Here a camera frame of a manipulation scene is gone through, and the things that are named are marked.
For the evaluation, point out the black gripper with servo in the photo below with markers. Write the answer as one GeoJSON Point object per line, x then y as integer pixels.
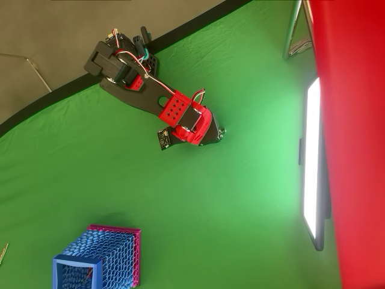
{"type": "Point", "coordinates": [215, 131]}

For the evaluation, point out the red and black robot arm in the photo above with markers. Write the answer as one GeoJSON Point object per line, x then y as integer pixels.
{"type": "Point", "coordinates": [173, 110]}

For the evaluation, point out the blue and pink mesh basket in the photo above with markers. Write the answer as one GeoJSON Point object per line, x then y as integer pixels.
{"type": "Point", "coordinates": [114, 253]}

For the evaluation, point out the green table cloth black border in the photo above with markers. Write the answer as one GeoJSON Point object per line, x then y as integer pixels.
{"type": "Point", "coordinates": [180, 195]}

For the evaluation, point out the black monitor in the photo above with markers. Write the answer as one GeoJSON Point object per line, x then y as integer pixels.
{"type": "Point", "coordinates": [312, 156]}

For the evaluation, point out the clear plastic stand foot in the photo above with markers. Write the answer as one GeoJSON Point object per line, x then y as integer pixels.
{"type": "Point", "coordinates": [300, 46]}

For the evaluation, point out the chrome tube stand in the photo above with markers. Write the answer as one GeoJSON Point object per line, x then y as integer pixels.
{"type": "Point", "coordinates": [291, 30]}

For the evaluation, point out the large red smooth panel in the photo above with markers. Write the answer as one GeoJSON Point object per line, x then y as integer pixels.
{"type": "Point", "coordinates": [355, 135]}

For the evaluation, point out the thin grey floor rod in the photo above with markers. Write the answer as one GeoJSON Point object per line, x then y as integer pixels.
{"type": "Point", "coordinates": [37, 72]}

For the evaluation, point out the thin tan stick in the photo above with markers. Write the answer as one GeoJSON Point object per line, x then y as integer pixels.
{"type": "Point", "coordinates": [3, 253]}

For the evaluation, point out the small camera board on bracket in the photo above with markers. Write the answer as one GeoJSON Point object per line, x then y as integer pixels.
{"type": "Point", "coordinates": [165, 138]}

